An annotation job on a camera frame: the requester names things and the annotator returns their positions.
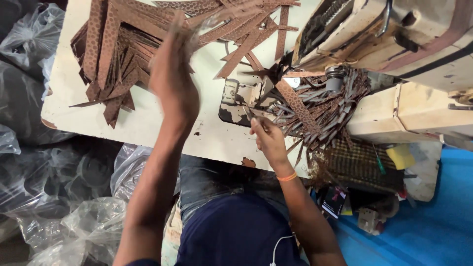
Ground person's right hand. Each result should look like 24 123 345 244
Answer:
249 117 293 167

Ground person's left hand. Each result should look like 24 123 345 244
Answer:
148 11 202 131

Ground small metal thread snips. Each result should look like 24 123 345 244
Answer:
242 104 260 123

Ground brown perforated leather strip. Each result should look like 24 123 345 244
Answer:
274 78 323 134
185 3 268 35

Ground worn metal needle plate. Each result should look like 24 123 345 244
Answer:
219 77 276 128

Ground pile of brown perforated strips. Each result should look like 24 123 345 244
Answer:
69 0 302 130

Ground heap of sewn folded strips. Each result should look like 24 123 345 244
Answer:
255 66 372 168

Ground person's blue jeans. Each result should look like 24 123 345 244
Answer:
178 154 290 224

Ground brown checked woven mat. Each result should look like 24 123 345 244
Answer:
308 138 405 193

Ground black smartphone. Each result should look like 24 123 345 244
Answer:
321 186 348 219

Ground person's navy shirt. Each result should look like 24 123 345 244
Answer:
126 192 309 266

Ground yellow sponge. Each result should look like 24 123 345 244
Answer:
385 143 417 171

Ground white plug adapter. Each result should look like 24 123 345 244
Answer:
357 207 388 236

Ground cream industrial sewing machine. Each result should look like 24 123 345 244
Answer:
271 0 473 150

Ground white plastic sheet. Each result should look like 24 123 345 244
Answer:
403 140 443 202

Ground heap of clear plastic bags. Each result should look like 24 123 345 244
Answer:
0 3 180 266

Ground white earphone cable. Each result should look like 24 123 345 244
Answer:
269 233 296 266

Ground green handled screwdriver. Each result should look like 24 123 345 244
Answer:
372 145 387 176

